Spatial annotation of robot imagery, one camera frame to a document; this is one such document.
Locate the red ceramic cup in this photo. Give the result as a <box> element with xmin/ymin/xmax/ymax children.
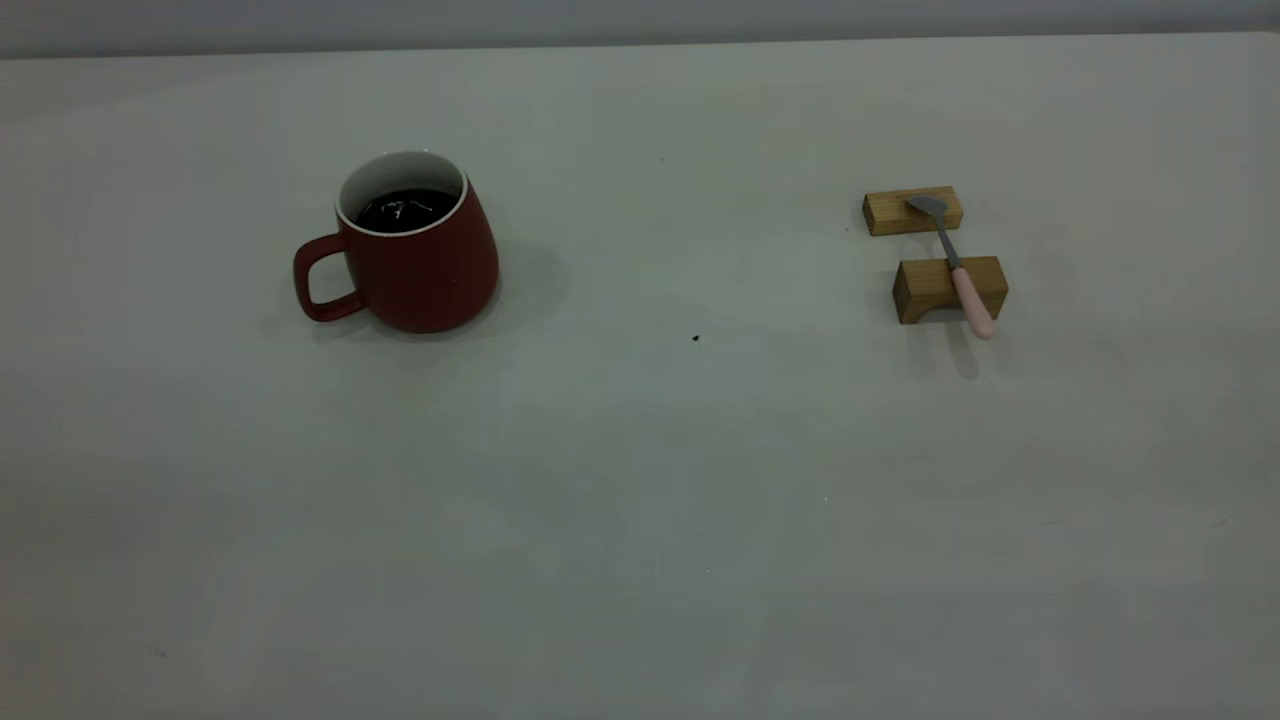
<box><xmin>293</xmin><ymin>150</ymin><xmax>500</xmax><ymax>334</ymax></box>

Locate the pink handled metal spoon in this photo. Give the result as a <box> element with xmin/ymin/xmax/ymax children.
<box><xmin>906</xmin><ymin>195</ymin><xmax>998</xmax><ymax>341</ymax></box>

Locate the flat wooden block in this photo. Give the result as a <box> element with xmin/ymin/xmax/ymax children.
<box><xmin>863</xmin><ymin>186</ymin><xmax>964</xmax><ymax>237</ymax></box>

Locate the arched wooden block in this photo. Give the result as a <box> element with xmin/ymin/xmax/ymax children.
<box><xmin>893</xmin><ymin>256</ymin><xmax>1009</xmax><ymax>325</ymax></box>

